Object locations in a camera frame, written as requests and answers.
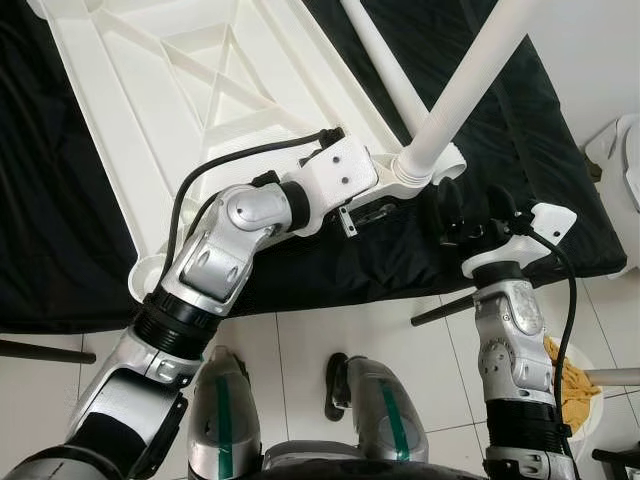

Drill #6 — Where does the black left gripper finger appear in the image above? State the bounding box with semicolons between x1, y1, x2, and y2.
352;199;403;227

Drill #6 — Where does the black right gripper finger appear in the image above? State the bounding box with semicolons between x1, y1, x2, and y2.
437;182;464;243
487;184;518;229

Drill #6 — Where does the black cloth table cover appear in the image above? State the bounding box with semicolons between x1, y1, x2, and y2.
0;0;629;336

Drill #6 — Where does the white plastic chair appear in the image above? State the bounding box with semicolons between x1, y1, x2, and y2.
584;113;640;277

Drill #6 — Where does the silver right robot leg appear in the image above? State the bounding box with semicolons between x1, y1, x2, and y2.
324;352;430;463

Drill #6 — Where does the silver robot leg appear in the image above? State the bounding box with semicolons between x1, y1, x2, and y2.
187;345;263;479
324;352;430;463

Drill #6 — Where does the grey pole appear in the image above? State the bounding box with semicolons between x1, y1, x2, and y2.
585;368;640;388

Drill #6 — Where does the white round plate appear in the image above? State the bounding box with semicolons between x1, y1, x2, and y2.
545;340;607;443

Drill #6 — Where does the silver left robot leg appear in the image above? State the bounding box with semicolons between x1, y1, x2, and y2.
187;345;263;479

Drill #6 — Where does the black robot waist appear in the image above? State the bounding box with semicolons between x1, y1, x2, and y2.
260;450;501;480

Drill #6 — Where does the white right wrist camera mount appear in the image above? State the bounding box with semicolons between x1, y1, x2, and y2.
460;203;579;283

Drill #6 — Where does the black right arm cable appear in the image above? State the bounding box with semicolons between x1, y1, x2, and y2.
515;225;581;441

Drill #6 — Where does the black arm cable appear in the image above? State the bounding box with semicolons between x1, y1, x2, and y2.
515;225;581;441
165;127;346;291

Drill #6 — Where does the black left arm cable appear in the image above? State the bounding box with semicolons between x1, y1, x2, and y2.
165;127;346;291

